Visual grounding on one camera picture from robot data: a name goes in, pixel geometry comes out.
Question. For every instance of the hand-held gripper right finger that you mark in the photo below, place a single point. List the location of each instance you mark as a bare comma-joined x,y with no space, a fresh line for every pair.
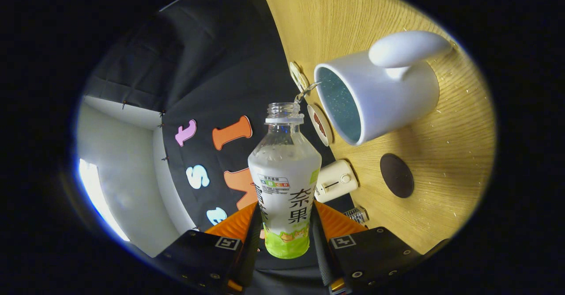
322,255

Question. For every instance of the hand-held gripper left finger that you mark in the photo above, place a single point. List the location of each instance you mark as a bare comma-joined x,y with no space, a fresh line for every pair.
252,251

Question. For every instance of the clear juice bottle white label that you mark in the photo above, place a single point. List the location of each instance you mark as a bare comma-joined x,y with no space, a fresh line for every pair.
284,184

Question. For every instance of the dark brown round coaster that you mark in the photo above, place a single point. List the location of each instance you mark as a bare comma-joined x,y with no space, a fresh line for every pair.
397,175

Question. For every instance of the white cup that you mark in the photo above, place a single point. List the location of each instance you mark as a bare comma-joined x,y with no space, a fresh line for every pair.
388,92

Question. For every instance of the white toaster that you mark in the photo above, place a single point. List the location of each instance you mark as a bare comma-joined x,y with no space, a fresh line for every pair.
337,181

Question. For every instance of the white round plate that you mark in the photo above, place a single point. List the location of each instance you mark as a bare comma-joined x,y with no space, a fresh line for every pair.
327,137

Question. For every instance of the brown food pieces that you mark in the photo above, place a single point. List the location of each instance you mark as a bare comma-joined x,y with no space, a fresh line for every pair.
319,125

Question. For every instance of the wooden table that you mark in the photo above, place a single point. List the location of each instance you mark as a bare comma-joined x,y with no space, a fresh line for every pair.
441,131

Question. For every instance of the white divided dish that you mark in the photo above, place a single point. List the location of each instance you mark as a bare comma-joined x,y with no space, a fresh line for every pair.
299,77

